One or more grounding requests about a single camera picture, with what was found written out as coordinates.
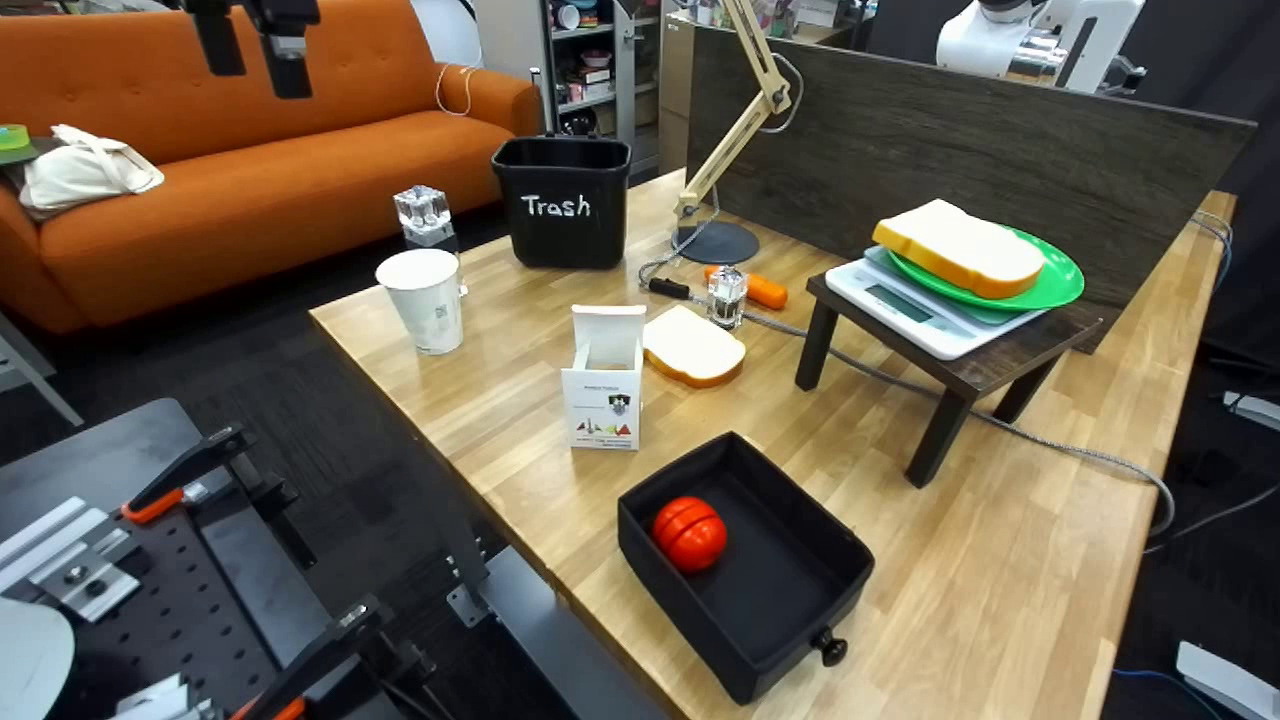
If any red tomato toy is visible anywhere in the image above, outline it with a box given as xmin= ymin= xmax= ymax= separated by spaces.
xmin=653 ymin=498 xmax=726 ymax=575

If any flat bread slice toy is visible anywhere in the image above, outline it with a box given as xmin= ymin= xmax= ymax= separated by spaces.
xmin=642 ymin=308 xmax=744 ymax=385

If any orange carrot toy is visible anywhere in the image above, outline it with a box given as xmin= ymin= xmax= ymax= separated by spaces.
xmin=704 ymin=266 xmax=788 ymax=314

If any thick bread slice toy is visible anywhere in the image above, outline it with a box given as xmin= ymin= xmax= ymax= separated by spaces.
xmin=870 ymin=202 xmax=1045 ymax=302

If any white open carton box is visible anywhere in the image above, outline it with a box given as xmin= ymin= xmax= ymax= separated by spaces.
xmin=561 ymin=306 xmax=642 ymax=454

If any small glass jar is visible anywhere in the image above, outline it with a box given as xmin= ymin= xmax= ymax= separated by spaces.
xmin=708 ymin=266 xmax=749 ymax=329

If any beige desk lamp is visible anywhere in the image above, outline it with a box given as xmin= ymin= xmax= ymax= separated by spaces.
xmin=673 ymin=0 xmax=791 ymax=266

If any black trash bin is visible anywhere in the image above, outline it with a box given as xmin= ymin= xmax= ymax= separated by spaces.
xmin=493 ymin=137 xmax=631 ymax=268

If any white paper cup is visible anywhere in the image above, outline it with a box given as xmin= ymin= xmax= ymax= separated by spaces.
xmin=377 ymin=250 xmax=464 ymax=355

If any black rectangular tray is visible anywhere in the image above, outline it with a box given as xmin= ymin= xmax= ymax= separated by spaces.
xmin=616 ymin=433 xmax=876 ymax=703

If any dark wooden divider board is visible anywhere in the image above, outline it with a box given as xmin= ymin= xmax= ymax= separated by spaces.
xmin=717 ymin=39 xmax=1255 ymax=326

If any grey storage shelf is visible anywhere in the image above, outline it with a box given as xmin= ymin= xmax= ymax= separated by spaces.
xmin=542 ymin=0 xmax=659 ymax=142

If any white kitchen scale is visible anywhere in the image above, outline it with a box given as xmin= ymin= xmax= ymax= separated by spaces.
xmin=823 ymin=250 xmax=1030 ymax=359

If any small dark wooden stool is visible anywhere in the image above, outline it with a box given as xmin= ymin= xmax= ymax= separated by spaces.
xmin=797 ymin=278 xmax=1103 ymax=490

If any orange sofa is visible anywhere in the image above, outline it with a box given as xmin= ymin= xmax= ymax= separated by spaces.
xmin=0 ymin=0 xmax=540 ymax=336

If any green plate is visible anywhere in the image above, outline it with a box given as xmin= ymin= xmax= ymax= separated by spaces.
xmin=889 ymin=233 xmax=1087 ymax=314

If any black perforated metal cart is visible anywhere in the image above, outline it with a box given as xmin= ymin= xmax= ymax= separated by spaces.
xmin=0 ymin=401 xmax=448 ymax=720

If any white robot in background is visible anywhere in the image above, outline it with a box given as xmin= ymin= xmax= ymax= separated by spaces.
xmin=931 ymin=0 xmax=1149 ymax=97

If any white cloth bag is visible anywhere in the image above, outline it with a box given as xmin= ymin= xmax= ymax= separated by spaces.
xmin=18 ymin=123 xmax=165 ymax=220

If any green object on sofa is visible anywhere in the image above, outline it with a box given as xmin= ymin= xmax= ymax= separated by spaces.
xmin=0 ymin=123 xmax=34 ymax=166

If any grey cable on table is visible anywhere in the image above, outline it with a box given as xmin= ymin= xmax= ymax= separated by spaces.
xmin=634 ymin=214 xmax=1178 ymax=543

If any orange handled black clamp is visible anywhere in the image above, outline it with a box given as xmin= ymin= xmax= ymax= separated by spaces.
xmin=116 ymin=423 xmax=248 ymax=528

